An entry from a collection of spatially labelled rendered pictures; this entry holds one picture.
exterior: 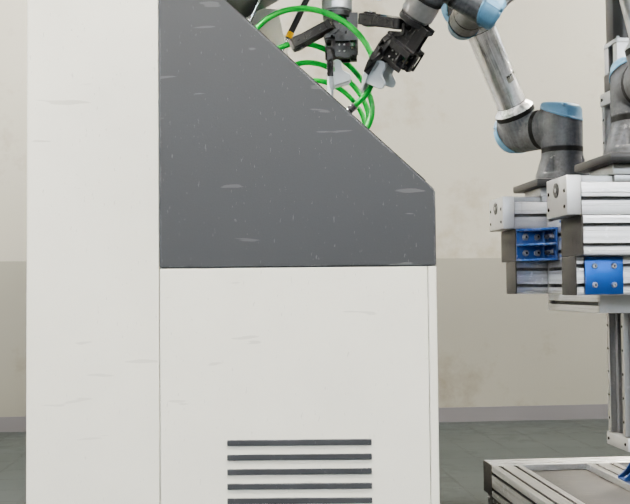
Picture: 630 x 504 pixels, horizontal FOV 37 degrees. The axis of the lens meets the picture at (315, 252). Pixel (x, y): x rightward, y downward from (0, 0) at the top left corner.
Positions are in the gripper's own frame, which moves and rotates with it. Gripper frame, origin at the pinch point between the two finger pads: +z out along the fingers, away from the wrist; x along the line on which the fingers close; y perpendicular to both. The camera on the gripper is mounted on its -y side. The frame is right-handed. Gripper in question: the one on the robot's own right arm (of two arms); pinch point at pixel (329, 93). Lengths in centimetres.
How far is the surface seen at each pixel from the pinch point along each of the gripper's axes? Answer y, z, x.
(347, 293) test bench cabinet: 3, 49, -35
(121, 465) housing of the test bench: -44, 85, -35
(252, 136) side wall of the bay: -16.7, 16.3, -34.9
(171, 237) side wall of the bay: -34, 37, -35
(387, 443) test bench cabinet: 11, 81, -35
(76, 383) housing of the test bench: -54, 68, -35
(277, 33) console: -14.2, -24.7, 35.1
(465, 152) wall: 79, -26, 289
